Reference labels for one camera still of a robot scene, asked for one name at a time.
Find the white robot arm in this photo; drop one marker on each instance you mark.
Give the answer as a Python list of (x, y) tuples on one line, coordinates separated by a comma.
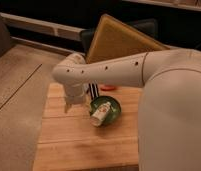
[(169, 111)]

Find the black striped utensil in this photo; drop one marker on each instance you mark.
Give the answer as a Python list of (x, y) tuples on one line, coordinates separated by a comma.
[(94, 92)]

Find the yellow cushion board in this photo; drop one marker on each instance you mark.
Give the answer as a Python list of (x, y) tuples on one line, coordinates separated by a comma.
[(115, 39)]

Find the white shelf rail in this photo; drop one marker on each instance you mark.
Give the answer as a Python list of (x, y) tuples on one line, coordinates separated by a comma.
[(44, 27)]

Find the green bowl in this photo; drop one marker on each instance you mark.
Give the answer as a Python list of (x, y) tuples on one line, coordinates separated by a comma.
[(114, 112)]

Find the dark sofa corner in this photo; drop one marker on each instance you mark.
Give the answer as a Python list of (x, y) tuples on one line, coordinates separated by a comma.
[(6, 42)]

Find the black chair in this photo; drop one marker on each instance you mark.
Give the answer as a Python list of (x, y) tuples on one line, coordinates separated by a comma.
[(146, 26)]

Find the red small object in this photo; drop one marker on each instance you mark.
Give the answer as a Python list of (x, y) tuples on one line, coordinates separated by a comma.
[(107, 87)]

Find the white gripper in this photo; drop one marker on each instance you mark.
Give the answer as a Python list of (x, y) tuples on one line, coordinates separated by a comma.
[(74, 94)]

